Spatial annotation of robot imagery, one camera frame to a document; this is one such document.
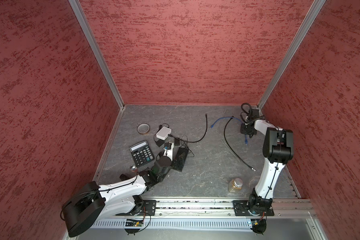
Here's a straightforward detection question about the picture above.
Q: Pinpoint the blue ethernet cable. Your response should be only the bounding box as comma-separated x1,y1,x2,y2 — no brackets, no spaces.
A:
210,116,249,146

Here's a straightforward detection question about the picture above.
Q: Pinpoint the black desk calculator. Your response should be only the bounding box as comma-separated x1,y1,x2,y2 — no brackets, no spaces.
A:
129,141,155,168

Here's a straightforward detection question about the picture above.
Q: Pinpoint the right metal frame post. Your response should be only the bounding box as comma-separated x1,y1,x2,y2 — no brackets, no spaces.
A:
257,0,326,110

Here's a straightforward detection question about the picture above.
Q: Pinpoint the left metal frame post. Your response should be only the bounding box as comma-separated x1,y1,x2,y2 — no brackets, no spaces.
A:
69,0,125,110

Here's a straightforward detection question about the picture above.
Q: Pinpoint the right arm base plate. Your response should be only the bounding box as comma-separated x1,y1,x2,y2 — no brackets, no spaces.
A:
233,200,275,217

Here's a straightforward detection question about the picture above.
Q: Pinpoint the white slotted cable duct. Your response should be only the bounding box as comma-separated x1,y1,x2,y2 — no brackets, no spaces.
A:
92,218,252,232

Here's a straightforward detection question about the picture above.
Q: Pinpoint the white network switch box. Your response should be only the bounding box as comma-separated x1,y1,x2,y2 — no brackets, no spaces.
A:
156,127,172,141

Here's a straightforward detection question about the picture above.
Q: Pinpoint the aluminium front rail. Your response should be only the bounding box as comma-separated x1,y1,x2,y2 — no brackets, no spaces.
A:
143,198,317,219

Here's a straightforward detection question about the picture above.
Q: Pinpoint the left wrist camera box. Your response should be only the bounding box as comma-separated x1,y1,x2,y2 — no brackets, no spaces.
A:
164,142,174,161

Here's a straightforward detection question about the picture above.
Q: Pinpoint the metal frame post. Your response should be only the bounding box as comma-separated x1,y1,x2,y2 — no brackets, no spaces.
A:
69,0,125,110
257,0,326,110

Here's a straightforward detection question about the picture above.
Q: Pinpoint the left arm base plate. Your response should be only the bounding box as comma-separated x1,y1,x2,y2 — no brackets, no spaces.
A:
129,200,157,216

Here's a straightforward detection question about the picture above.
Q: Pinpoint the black ribbed network switch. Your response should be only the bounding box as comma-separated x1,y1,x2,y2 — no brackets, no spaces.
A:
171,148,189,172

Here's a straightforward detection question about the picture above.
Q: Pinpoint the brown tape roll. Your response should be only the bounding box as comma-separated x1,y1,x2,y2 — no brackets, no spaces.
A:
137,123,151,135

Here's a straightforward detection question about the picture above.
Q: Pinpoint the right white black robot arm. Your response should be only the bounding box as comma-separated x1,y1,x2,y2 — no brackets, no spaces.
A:
241,109,294,216

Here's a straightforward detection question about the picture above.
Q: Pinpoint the amber glass jar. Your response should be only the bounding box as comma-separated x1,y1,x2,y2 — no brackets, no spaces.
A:
228,178,243,193

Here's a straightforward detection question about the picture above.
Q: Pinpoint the black cable with plug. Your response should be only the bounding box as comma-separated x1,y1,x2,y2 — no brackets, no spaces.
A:
223,115,256,172

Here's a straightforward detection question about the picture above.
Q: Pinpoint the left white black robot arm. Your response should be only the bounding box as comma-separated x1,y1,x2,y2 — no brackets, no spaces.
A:
60,143,174,238

